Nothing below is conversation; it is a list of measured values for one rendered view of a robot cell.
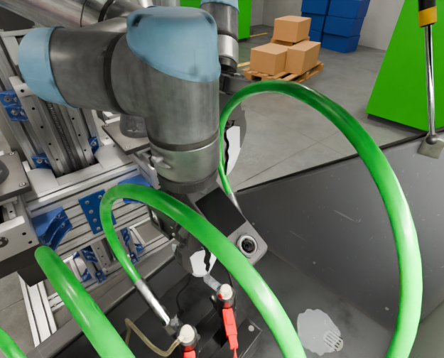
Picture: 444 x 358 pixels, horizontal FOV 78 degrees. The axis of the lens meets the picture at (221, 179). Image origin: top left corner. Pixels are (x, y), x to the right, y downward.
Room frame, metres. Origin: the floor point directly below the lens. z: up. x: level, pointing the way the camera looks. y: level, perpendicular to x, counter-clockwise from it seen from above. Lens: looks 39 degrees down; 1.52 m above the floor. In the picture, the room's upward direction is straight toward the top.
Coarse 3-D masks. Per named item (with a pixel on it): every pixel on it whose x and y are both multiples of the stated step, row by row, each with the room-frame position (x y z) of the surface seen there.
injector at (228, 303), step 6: (234, 294) 0.21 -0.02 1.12; (210, 300) 0.23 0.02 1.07; (216, 300) 0.22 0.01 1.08; (222, 300) 0.20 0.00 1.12; (228, 300) 0.20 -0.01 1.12; (216, 306) 0.22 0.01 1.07; (222, 306) 0.20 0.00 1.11; (228, 306) 0.20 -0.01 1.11; (222, 318) 0.20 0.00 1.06; (222, 324) 0.20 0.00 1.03; (222, 330) 0.21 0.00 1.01; (222, 336) 0.21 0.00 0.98; (222, 342) 0.21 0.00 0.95
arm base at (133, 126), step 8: (120, 120) 0.86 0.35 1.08; (128, 120) 0.83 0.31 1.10; (136, 120) 0.83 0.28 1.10; (144, 120) 0.84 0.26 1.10; (120, 128) 0.85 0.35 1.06; (128, 128) 0.83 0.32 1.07; (136, 128) 0.83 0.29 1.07; (144, 128) 0.83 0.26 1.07; (128, 136) 0.82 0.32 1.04; (136, 136) 0.82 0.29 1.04; (144, 136) 0.82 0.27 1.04
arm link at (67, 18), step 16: (0, 0) 0.43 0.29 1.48; (16, 0) 0.42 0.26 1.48; (32, 0) 0.41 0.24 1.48; (48, 0) 0.40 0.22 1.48; (64, 0) 0.40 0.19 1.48; (80, 0) 0.40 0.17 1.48; (96, 0) 0.40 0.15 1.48; (112, 0) 0.40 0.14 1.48; (128, 0) 0.42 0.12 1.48; (32, 16) 0.42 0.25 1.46; (48, 16) 0.40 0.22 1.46; (64, 16) 0.40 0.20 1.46; (80, 16) 0.39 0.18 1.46; (96, 16) 0.39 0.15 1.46; (112, 16) 0.38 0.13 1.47
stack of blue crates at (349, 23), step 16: (304, 0) 6.79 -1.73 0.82; (320, 0) 6.49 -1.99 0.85; (336, 0) 6.27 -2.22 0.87; (352, 0) 6.02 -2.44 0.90; (368, 0) 6.11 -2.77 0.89; (304, 16) 6.80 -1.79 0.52; (320, 16) 6.47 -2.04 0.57; (336, 16) 6.23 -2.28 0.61; (352, 16) 5.96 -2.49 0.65; (320, 32) 6.38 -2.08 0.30; (336, 32) 6.11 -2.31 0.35; (352, 32) 5.95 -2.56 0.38; (336, 48) 6.08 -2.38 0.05; (352, 48) 6.05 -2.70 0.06
